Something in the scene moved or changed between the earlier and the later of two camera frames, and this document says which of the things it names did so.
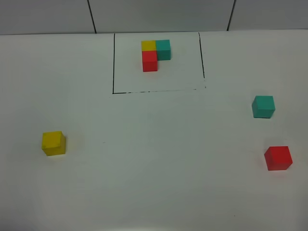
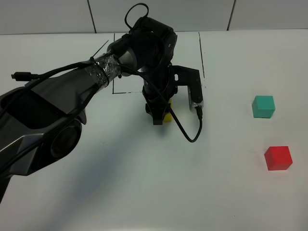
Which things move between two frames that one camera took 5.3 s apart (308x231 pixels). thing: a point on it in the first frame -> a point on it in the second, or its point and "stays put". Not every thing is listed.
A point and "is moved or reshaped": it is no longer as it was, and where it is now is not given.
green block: (263, 107) stays put
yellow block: (53, 143) is moved or reshaped
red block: (278, 158) stays put
